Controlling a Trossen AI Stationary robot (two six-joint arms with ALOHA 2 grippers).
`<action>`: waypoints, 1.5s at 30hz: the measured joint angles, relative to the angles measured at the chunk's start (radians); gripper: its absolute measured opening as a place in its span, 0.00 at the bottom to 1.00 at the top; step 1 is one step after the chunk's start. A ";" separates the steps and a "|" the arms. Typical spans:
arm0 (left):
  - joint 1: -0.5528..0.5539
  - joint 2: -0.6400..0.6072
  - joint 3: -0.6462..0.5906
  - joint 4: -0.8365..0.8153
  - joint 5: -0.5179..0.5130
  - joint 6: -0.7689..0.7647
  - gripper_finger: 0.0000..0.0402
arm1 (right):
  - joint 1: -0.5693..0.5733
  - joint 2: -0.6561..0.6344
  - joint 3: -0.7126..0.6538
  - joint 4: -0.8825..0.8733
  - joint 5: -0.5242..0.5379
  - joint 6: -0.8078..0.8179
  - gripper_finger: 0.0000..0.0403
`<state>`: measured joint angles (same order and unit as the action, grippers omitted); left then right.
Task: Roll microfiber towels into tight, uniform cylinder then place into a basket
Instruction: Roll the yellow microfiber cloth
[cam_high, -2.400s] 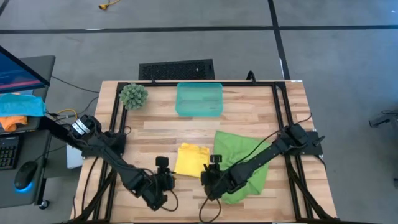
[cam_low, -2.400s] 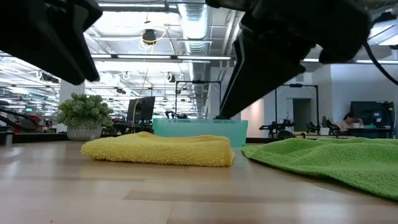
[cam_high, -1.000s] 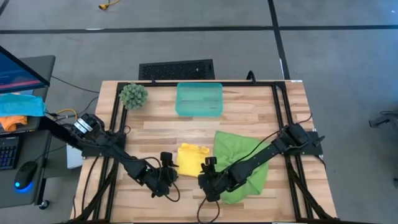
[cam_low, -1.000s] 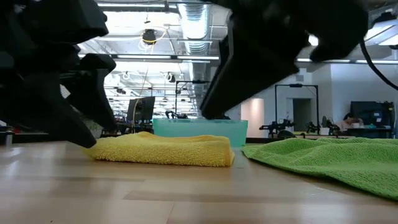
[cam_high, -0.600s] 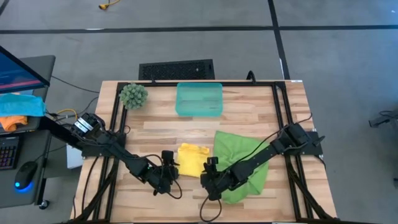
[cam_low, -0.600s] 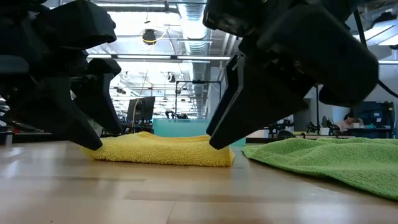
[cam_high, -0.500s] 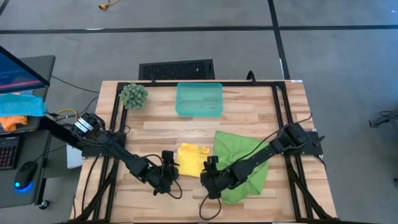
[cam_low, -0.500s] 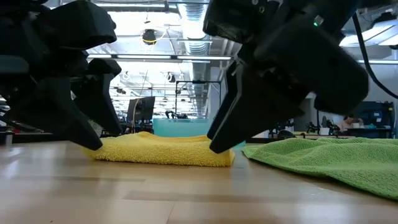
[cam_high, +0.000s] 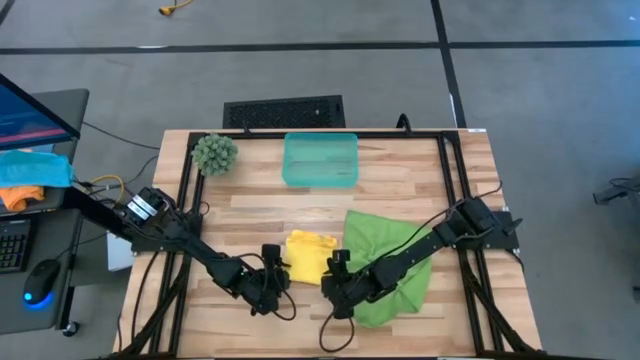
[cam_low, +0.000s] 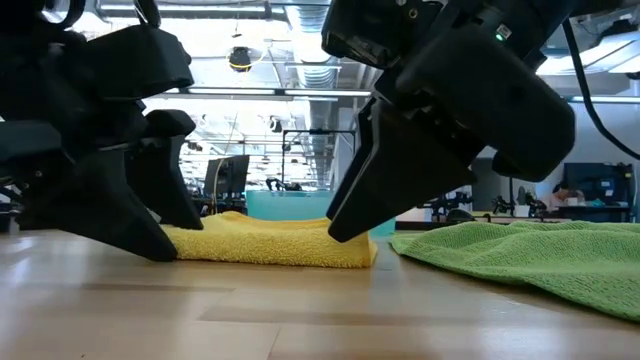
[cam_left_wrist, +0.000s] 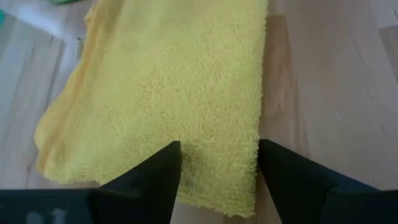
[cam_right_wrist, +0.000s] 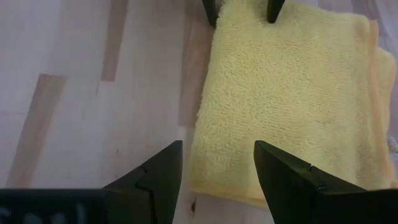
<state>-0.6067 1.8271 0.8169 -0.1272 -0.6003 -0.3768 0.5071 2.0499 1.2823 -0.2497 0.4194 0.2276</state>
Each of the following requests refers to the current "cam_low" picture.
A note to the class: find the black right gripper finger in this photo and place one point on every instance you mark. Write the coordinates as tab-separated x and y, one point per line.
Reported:
352	170
395	180

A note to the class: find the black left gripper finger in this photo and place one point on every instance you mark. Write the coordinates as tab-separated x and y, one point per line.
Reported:
100	210
160	180

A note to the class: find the yellow microfiber towel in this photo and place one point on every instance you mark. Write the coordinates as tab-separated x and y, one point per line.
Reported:
270	245

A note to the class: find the green microfiber towel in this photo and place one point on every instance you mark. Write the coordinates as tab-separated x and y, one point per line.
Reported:
540	260

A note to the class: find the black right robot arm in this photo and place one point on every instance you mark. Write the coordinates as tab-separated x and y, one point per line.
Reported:
540	20

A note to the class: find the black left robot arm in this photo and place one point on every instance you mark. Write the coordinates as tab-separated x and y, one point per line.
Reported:
20	12

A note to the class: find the black background robot arm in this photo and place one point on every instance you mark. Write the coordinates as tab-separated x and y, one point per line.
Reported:
445	205
282	186
531	205

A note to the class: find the teal translucent plastic basket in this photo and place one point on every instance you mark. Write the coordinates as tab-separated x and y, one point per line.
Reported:
285	205

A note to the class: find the black background monitor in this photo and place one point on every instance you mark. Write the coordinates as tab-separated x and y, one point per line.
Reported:
227	177

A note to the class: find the black overhead light bar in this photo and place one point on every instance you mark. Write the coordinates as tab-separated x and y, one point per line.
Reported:
275	93

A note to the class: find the person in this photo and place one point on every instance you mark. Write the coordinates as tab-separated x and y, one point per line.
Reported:
562	195

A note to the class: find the dark background workstation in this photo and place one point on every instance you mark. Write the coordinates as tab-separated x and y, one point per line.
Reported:
595	180

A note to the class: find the black background gantry frame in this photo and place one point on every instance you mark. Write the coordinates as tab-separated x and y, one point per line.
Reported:
310	132

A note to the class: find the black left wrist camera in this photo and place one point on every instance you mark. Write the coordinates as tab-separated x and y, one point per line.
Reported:
140	60

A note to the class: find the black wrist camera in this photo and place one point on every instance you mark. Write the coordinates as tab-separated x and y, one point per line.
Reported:
140	60
370	30

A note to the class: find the silver ribbed ventilation duct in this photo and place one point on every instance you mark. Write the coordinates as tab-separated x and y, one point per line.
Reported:
312	50

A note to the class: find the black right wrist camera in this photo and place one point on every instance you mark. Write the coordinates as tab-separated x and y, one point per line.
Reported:
370	30

